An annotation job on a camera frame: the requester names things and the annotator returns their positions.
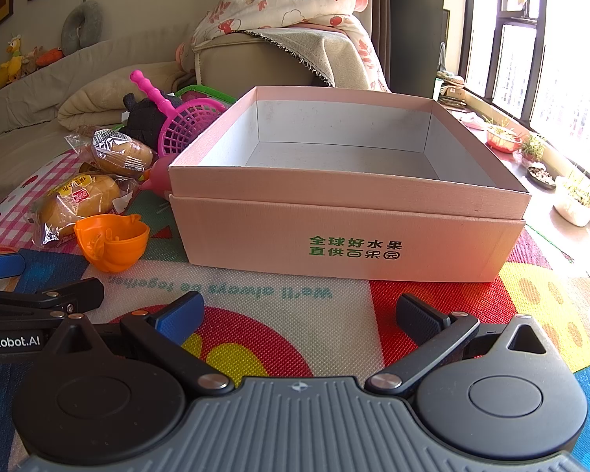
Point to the grey fringed cloth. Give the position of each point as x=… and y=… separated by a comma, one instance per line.
x=324, y=50

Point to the clear-wrapped bread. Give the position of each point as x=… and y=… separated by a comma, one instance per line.
x=119, y=153

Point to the beige folded quilt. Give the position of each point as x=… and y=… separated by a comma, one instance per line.
x=103, y=98

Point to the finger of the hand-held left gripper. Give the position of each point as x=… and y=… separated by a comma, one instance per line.
x=0, y=266
x=39, y=298

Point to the dark dish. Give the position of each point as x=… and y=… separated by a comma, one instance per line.
x=541, y=178

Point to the green plastic basket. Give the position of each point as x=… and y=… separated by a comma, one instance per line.
x=211, y=92

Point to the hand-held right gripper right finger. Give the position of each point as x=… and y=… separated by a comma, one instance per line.
x=417, y=315

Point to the black plush toy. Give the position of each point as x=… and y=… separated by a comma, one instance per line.
x=145, y=119

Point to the yellow plush toy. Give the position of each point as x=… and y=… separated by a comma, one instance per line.
x=12, y=62

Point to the small cardboard box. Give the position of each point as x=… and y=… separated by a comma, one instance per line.
x=453, y=93

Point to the floral blanket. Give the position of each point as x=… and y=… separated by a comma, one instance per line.
x=285, y=0

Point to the yellow-label bread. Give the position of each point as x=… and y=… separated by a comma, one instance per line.
x=78, y=201

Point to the brown plush toy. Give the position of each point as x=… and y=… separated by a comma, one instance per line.
x=29, y=61

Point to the pink toy sieve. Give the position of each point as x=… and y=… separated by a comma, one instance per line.
x=187, y=124

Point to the beige sofa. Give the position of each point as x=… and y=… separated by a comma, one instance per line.
x=10, y=132

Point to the colourful play mat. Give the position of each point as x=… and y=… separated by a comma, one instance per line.
x=285, y=307

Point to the pink plastic toy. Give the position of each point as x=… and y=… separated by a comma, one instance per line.
x=159, y=178

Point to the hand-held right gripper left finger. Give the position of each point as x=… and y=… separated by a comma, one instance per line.
x=183, y=315

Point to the orange toy cup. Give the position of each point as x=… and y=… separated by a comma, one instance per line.
x=113, y=250

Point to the orange plush toy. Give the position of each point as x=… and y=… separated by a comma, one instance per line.
x=49, y=57

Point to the red plant pot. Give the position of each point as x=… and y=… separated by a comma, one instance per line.
x=502, y=140

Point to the grey neck pillow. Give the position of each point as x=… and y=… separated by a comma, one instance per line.
x=71, y=29

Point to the pink cardboard box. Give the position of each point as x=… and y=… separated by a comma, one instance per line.
x=324, y=226

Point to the small plant pot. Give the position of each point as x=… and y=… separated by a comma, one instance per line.
x=531, y=155

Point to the white plant pot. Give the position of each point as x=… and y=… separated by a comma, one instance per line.
x=577, y=209

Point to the grey curtain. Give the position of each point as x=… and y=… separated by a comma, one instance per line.
x=413, y=24

